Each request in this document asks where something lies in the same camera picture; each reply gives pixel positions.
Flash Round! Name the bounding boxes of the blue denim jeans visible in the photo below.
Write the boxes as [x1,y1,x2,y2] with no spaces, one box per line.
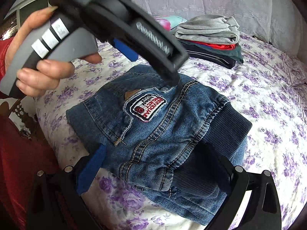
[66,65,252,225]

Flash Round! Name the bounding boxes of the red sleeve forearm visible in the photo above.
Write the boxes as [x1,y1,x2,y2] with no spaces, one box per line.
[0,37,58,230]

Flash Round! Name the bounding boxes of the person's left hand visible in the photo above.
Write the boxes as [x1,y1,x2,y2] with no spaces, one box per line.
[1,6,75,98]

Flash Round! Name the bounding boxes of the floral turquoise pink folded blanket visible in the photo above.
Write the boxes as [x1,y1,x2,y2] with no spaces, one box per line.
[154,16,187,31]

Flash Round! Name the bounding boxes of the navy folded pants white stripe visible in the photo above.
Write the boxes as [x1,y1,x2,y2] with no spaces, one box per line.
[187,50,236,69]

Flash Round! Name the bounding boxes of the grey folded sweatshirt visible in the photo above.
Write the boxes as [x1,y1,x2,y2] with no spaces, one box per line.
[174,15,240,45]

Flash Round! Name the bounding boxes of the red folded garment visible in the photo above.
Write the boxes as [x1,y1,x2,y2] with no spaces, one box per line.
[191,41,237,50]

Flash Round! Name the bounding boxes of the purple floral bedspread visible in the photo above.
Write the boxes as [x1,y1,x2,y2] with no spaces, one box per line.
[35,34,306,229]

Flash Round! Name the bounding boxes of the dark teal folded garment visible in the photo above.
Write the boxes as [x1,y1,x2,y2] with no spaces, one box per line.
[179,40,243,63]

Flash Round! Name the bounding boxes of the lilac lace headboard cover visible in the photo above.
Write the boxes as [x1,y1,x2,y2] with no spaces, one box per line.
[135,0,306,58]

